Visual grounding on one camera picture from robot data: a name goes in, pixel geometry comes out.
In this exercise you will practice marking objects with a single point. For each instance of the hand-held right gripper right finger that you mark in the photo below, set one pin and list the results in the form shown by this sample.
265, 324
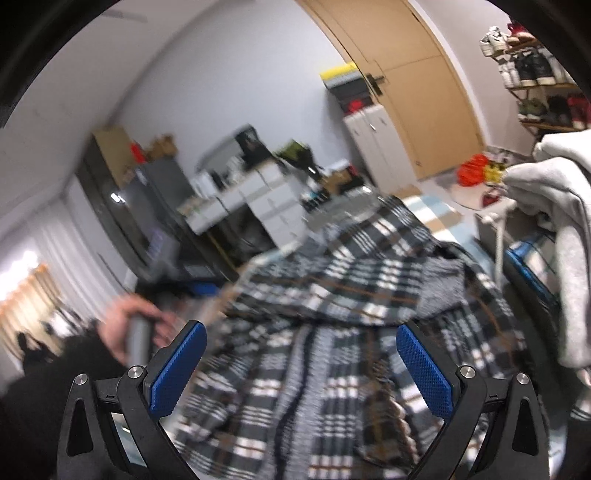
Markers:
425, 369

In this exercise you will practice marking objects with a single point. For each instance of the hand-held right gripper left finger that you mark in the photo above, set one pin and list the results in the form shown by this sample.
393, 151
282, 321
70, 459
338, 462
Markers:
178, 369

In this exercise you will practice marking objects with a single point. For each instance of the plaid jacket with grey lining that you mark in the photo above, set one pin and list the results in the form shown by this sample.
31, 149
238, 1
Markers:
351, 277

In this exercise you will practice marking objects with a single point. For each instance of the person's left forearm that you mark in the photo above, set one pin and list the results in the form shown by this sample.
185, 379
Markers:
37, 406

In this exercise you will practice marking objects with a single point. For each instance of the person's left hand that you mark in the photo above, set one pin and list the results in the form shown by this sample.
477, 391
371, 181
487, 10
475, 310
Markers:
115, 327

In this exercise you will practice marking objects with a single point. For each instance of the beige curtain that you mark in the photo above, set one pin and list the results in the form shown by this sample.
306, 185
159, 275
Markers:
27, 304

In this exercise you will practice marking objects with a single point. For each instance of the white sheer curtain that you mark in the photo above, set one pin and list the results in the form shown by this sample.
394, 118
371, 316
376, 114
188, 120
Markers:
69, 240

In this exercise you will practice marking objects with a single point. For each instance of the dark glass cabinet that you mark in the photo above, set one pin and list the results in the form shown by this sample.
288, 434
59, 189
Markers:
101, 207

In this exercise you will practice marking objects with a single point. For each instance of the blue checked bag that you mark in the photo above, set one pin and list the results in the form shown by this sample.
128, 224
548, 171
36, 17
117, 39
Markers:
531, 272

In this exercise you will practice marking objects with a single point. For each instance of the grey refrigerator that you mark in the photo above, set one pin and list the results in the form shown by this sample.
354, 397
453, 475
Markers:
161, 189

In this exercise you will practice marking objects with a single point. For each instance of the black bag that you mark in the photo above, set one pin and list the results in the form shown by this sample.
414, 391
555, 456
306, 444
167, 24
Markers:
251, 235

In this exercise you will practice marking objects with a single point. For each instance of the light grey sweatshirt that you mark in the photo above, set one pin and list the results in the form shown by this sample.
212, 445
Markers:
572, 277

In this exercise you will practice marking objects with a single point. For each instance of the red box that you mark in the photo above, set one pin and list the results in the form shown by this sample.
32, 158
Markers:
137, 152

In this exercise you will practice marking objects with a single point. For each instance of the tall cardboard box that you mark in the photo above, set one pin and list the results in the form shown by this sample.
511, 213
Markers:
113, 152

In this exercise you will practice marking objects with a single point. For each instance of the open cardboard boxes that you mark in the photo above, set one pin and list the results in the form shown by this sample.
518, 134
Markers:
161, 147

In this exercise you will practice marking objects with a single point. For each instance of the white drawer desk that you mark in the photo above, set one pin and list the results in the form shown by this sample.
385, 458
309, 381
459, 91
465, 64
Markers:
277, 203

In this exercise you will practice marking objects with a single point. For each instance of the arched mirror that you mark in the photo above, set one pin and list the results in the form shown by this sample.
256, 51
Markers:
217, 159

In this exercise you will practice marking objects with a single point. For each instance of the orange bag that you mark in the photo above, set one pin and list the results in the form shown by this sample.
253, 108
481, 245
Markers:
472, 170

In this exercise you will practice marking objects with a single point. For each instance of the small cardboard box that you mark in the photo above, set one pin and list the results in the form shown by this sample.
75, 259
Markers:
344, 180

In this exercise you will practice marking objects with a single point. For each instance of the black coffee machine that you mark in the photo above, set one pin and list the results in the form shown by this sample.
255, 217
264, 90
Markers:
251, 147

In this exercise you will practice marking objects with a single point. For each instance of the white two-door cabinet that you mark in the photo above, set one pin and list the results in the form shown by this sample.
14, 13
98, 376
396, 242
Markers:
374, 143

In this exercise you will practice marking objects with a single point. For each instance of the green wrapped bouquet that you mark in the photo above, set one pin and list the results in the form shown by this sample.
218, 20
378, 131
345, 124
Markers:
295, 154

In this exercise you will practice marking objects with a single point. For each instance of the wooden door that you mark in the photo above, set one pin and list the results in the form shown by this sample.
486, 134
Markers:
415, 92

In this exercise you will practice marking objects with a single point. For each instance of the stack of yellow black boxes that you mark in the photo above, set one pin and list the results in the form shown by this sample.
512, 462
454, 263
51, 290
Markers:
344, 83

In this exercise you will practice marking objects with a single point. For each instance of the wooden shoe rack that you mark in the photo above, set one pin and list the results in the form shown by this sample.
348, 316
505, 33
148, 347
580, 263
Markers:
531, 87

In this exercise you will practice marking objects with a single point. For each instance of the group of shoes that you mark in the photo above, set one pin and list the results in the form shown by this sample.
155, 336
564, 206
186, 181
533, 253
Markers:
531, 64

